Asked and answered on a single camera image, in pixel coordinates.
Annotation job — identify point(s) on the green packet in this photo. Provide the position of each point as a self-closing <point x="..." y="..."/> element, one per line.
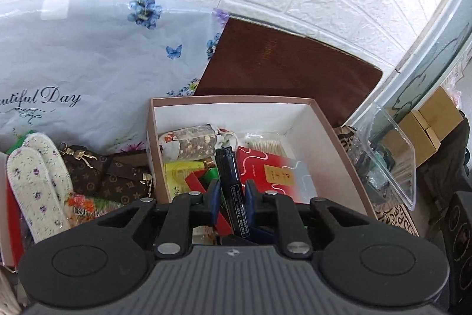
<point x="16" y="143"/>

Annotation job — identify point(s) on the brown leather folder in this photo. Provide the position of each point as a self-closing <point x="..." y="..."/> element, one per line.
<point x="295" y="71"/>

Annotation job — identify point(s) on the black patterned box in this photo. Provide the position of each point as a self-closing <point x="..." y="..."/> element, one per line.
<point x="459" y="226"/>

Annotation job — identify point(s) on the mixed nut snack packet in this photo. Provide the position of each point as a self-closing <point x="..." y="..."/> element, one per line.
<point x="191" y="143"/>

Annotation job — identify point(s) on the red green card box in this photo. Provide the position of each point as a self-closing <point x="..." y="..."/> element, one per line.
<point x="197" y="182"/>

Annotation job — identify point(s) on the floral plastic bag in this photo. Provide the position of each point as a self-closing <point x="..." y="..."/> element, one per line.
<point x="92" y="60"/>

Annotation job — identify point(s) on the dark cloth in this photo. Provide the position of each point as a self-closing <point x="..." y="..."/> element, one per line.
<point x="453" y="160"/>

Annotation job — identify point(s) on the clear plastic container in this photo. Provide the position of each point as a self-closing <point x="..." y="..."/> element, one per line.
<point x="398" y="160"/>

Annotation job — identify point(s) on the floral insole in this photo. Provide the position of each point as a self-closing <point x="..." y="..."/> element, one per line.
<point x="44" y="145"/>
<point x="33" y="189"/>

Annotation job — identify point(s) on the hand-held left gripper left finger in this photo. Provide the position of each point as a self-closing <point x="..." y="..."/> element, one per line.
<point x="212" y="198"/>

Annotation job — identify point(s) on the yellow green box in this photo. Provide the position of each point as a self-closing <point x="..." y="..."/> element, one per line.
<point x="180" y="174"/>

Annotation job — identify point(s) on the brown monogram purse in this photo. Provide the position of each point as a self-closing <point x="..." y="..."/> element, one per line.
<point x="110" y="174"/>

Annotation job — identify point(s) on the brown cardboard box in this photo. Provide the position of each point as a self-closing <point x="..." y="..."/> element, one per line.
<point x="236" y="119"/>

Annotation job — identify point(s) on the cotton swab packet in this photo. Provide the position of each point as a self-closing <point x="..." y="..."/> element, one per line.
<point x="265" y="144"/>

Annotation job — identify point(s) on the white printed packet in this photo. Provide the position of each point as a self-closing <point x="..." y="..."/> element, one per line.
<point x="225" y="139"/>

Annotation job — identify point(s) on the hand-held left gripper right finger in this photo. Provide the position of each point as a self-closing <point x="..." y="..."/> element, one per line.
<point x="252" y="196"/>

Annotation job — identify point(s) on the light blue printed board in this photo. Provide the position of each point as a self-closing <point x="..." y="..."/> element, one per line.
<point x="435" y="53"/>

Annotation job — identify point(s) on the orange snack bag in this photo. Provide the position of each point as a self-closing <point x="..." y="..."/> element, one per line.
<point x="88" y="206"/>

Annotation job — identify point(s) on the small kraft cardboard box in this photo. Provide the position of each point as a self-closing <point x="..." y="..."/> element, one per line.
<point x="413" y="132"/>
<point x="440" y="112"/>

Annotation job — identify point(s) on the red white envelope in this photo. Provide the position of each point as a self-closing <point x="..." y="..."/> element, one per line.
<point x="269" y="167"/>

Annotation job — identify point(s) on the black marker pen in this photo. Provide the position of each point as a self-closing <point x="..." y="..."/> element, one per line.
<point x="230" y="174"/>

